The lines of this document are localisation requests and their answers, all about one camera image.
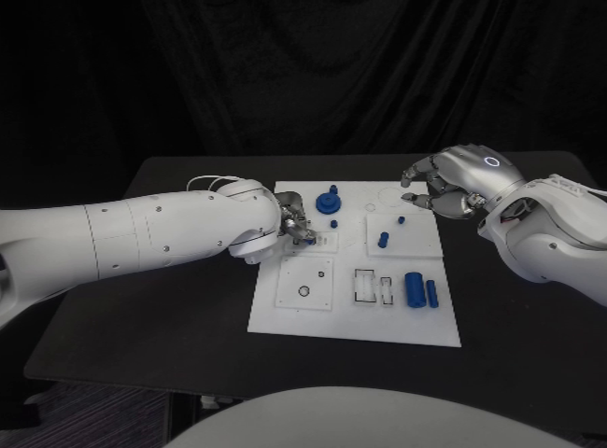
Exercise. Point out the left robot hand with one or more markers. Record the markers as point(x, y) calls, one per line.
point(292, 217)

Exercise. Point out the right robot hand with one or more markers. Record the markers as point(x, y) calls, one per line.
point(471, 175)

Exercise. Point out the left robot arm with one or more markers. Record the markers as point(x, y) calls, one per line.
point(131, 231)

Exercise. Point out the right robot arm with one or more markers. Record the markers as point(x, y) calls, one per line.
point(559, 238)

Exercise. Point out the white task board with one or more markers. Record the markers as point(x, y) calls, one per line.
point(363, 280)

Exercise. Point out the blue gear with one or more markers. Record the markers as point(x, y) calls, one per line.
point(328, 203)

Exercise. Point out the short blue cylinder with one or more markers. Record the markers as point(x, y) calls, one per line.
point(383, 240)

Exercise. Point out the thick blue cylinder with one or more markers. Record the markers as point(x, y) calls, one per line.
point(413, 289)

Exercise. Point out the thin long blue cylinder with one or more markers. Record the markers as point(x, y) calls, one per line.
point(431, 293)

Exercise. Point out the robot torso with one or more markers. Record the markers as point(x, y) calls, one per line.
point(367, 420)

